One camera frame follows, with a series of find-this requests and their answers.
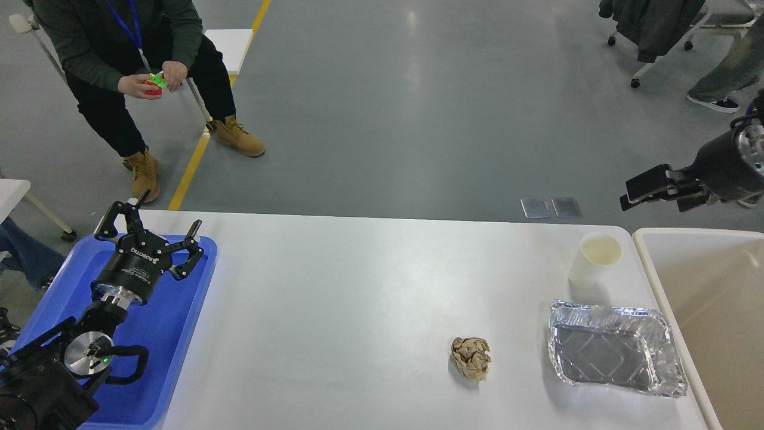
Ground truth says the person in green jeans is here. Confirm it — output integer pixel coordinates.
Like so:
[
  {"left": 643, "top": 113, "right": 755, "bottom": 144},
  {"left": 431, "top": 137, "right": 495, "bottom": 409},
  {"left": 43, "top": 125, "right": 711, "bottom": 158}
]
[{"left": 686, "top": 17, "right": 763, "bottom": 113}]

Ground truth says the colourful puzzle cube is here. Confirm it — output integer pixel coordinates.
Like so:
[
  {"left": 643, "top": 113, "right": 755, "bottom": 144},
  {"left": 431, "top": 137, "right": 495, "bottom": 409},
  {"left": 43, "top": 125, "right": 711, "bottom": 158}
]
[{"left": 144, "top": 71, "right": 167, "bottom": 96}]

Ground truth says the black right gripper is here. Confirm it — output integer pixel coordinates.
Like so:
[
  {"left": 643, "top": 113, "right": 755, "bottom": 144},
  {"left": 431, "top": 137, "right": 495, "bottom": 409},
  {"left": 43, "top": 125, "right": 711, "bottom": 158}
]
[{"left": 619, "top": 117, "right": 763, "bottom": 212}]

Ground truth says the chair with dark jacket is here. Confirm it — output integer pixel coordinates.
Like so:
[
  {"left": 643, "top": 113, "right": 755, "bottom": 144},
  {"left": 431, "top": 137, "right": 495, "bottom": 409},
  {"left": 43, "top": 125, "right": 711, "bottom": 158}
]
[{"left": 599, "top": 1, "right": 757, "bottom": 89}]

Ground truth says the right metal floor plate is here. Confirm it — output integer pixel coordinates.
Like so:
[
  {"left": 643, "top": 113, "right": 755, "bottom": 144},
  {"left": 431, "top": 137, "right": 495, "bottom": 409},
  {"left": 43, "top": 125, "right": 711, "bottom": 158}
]
[{"left": 552, "top": 198, "right": 583, "bottom": 219}]

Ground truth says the aluminium foil tray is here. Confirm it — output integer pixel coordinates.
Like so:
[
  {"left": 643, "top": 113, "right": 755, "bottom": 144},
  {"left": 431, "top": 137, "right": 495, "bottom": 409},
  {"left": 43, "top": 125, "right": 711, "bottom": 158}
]
[{"left": 547, "top": 299, "right": 689, "bottom": 398}]

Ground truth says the blue jeans leg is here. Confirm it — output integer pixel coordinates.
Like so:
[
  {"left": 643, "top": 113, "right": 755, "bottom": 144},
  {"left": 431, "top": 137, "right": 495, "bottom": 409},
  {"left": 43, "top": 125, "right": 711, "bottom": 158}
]
[{"left": 1, "top": 217, "right": 65, "bottom": 291}]

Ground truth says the crumpled brown paper ball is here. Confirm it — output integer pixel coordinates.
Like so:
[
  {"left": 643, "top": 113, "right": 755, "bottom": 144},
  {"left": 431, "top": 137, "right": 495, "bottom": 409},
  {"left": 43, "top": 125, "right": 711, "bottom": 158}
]
[{"left": 450, "top": 337, "right": 492, "bottom": 383}]

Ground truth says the white paper cup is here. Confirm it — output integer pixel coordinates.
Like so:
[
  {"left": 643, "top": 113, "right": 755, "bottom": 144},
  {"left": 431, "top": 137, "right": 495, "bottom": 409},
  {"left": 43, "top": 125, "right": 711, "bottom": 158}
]
[{"left": 568, "top": 232, "right": 623, "bottom": 288}]

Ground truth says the beige plastic bin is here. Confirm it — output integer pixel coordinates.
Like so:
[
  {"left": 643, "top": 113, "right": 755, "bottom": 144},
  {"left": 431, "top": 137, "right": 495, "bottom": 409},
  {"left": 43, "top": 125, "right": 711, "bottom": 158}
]
[{"left": 633, "top": 228, "right": 763, "bottom": 429}]

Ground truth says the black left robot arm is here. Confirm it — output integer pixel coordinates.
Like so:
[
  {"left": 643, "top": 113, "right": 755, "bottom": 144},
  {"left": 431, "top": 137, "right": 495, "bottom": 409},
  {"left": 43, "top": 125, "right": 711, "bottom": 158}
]
[{"left": 2, "top": 194, "right": 216, "bottom": 429}]

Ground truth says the grey rolling chair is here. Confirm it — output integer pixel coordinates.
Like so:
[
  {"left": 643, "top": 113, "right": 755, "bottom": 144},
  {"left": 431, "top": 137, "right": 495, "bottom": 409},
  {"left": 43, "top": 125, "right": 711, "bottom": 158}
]
[{"left": 8, "top": 14, "right": 67, "bottom": 84}]

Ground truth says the blue plastic tray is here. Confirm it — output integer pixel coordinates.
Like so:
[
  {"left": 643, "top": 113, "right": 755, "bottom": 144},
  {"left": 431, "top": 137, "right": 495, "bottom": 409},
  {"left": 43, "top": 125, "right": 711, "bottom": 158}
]
[{"left": 14, "top": 236, "right": 218, "bottom": 429}]

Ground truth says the left metal floor plate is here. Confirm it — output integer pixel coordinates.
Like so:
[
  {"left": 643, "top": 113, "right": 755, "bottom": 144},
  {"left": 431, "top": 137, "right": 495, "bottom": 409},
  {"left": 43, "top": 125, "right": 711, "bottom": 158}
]
[{"left": 519, "top": 198, "right": 551, "bottom": 219}]

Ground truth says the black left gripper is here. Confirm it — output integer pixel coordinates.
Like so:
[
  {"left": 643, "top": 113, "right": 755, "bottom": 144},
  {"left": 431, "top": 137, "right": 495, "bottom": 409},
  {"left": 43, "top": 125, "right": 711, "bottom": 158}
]
[{"left": 91, "top": 189, "right": 205, "bottom": 307}]

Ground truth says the white side table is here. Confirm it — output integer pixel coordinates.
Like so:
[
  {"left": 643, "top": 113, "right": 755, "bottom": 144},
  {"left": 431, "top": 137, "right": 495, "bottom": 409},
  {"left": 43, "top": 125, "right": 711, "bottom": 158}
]
[{"left": 0, "top": 178, "right": 78, "bottom": 242}]

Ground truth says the person in black trousers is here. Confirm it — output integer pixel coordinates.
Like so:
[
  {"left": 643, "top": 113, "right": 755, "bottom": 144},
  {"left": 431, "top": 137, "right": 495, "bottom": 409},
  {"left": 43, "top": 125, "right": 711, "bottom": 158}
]
[{"left": 27, "top": 1, "right": 266, "bottom": 203}]

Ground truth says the metal floor plate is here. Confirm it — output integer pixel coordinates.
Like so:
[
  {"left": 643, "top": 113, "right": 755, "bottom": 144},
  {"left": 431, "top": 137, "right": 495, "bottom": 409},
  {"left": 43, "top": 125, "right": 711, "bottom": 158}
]
[
  {"left": 519, "top": 198, "right": 551, "bottom": 219},
  {"left": 552, "top": 198, "right": 583, "bottom": 219}
]

